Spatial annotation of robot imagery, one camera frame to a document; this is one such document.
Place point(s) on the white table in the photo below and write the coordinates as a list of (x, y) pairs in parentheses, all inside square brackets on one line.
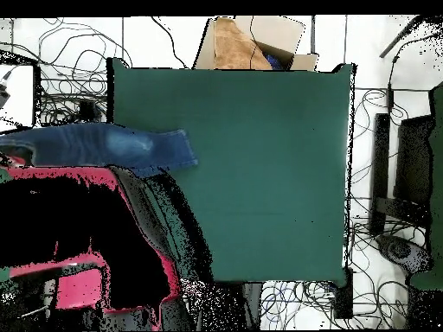
[(20, 97)]

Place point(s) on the blue denim jeans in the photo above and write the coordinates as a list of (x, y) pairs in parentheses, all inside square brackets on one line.
[(104, 145)]

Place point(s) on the black office chair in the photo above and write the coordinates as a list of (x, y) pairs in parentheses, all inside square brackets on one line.
[(88, 110), (412, 159)]

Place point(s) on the dark blue fabric item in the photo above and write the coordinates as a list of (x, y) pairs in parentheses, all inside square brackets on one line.
[(273, 62)]

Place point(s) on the black slanted rod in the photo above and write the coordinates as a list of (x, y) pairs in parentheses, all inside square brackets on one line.
[(398, 38)]

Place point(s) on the dark green table cloth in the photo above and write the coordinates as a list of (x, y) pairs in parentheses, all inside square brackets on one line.
[(277, 173)]

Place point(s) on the brown cloth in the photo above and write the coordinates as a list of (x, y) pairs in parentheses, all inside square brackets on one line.
[(232, 48)]

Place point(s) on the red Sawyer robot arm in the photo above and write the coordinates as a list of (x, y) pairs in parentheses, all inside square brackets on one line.
[(83, 287)]

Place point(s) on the green covered side table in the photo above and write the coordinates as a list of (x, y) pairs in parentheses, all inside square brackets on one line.
[(436, 173)]

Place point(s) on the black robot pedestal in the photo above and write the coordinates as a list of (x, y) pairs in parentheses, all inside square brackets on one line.
[(252, 304)]

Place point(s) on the cardboard box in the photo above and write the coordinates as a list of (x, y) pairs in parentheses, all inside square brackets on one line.
[(277, 33)]

